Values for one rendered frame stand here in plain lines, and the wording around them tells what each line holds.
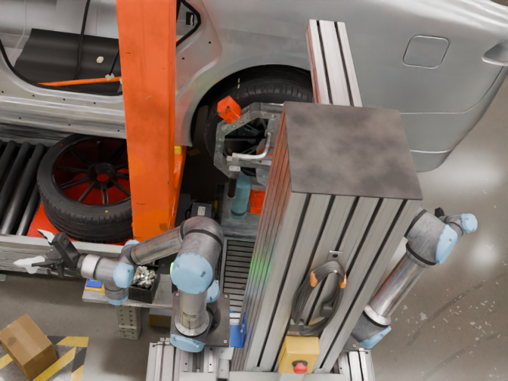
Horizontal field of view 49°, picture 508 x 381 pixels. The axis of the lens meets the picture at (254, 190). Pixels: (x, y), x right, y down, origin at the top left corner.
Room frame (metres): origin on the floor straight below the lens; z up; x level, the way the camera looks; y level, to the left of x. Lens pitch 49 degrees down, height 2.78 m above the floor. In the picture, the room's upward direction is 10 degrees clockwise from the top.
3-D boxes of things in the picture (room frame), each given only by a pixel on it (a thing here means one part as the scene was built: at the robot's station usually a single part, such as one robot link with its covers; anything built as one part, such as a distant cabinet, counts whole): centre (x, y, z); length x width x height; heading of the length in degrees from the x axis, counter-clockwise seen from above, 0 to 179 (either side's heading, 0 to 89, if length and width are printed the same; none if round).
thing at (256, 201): (1.98, -0.04, 0.48); 0.16 x 0.12 x 0.17; 5
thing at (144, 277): (1.31, 0.46, 0.51); 0.20 x 0.14 x 0.13; 87
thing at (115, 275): (0.91, 0.39, 1.21); 0.11 x 0.08 x 0.09; 84
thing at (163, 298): (1.31, 0.48, 0.44); 0.43 x 0.17 x 0.03; 95
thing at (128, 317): (1.30, 0.51, 0.21); 0.10 x 0.10 x 0.42; 5
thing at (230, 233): (2.12, -0.03, 0.13); 0.50 x 0.36 x 0.10; 95
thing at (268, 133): (1.81, 0.04, 1.03); 0.19 x 0.18 x 0.11; 5
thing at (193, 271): (0.89, 0.13, 1.19); 0.15 x 0.12 x 0.55; 174
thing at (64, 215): (1.93, 0.82, 0.39); 0.66 x 0.66 x 0.24
